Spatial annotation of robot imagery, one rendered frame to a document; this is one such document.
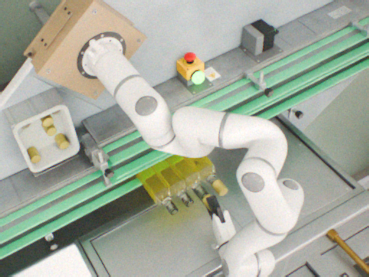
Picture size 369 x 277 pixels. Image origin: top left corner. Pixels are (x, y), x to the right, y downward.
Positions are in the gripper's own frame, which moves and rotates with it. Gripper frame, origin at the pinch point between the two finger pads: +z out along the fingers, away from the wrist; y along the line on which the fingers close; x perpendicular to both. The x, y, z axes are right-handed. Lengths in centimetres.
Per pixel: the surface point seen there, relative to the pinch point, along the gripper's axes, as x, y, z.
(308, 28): -55, 15, 52
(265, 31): -36, 23, 47
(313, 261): -26.0, -15.0, -20.1
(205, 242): 4.4, -12.5, -4.8
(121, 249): 31.4, -12.4, 1.0
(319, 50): -54, 13, 41
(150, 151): 13.7, 6.1, 22.8
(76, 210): 42.7, -2.9, 14.1
